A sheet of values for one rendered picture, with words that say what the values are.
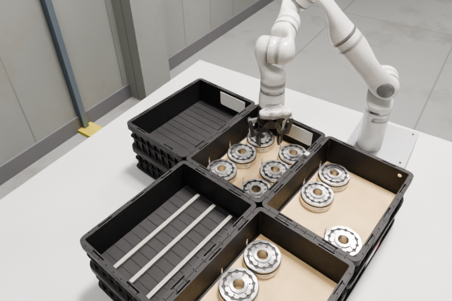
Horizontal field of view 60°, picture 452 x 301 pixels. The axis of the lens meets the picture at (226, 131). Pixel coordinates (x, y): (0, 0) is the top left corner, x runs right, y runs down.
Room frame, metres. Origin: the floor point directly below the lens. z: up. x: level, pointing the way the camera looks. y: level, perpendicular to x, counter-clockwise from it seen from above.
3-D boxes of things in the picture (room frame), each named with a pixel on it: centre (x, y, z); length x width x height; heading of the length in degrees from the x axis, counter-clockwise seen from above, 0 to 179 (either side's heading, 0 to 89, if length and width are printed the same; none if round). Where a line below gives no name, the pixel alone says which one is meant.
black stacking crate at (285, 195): (0.78, -0.33, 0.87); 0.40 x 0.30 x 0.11; 140
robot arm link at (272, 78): (0.93, -0.12, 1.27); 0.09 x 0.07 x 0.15; 69
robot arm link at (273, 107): (0.90, -0.13, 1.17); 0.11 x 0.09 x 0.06; 5
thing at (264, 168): (0.93, -0.16, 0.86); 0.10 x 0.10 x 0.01
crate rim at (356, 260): (0.78, -0.33, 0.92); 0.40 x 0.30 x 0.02; 140
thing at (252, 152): (1.02, -0.06, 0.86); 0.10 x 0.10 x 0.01
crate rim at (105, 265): (0.67, 0.15, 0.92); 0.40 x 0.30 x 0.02; 140
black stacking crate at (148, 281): (0.67, 0.15, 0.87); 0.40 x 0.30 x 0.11; 140
